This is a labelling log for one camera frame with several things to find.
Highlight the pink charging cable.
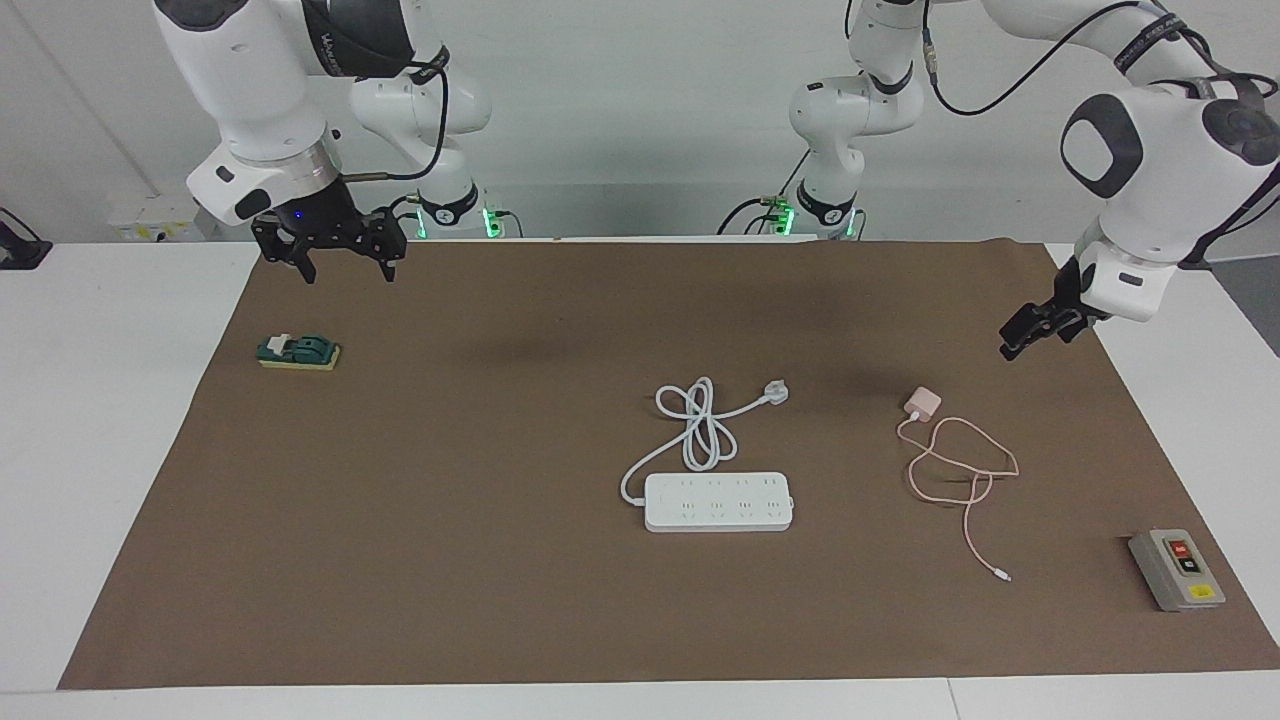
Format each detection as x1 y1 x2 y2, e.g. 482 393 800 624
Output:
897 415 1020 583

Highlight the black clamp mount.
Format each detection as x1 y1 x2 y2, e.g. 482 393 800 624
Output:
0 207 53 271

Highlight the green yellow sponge block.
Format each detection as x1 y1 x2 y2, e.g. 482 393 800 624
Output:
256 333 342 372

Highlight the white power strip with cord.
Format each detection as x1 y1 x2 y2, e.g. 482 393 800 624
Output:
620 377 796 533

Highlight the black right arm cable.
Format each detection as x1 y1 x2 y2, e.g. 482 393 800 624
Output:
340 40 451 183

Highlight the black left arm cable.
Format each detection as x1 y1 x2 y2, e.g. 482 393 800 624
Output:
920 0 1280 271

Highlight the black angled stand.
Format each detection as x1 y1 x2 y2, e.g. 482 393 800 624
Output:
1163 160 1280 271

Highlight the grey on-off switch box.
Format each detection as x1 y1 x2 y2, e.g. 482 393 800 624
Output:
1128 528 1227 613

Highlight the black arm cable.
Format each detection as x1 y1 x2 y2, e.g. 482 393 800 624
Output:
920 0 1280 271
340 40 451 183

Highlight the brown table mat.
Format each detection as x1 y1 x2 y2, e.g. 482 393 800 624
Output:
58 237 1280 691

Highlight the black base power cable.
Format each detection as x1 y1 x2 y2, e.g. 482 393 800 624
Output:
718 150 811 236

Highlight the white box with yellow label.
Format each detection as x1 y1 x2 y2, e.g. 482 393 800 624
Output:
108 195 216 243

